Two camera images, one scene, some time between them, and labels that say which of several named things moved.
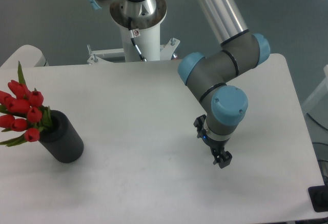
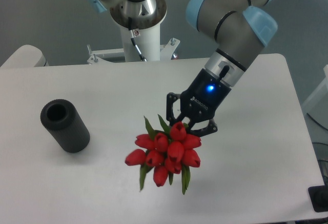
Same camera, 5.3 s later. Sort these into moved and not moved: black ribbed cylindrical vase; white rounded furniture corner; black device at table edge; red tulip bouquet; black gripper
Moved: black ribbed cylindrical vase; black gripper; red tulip bouquet
Not moved: white rounded furniture corner; black device at table edge
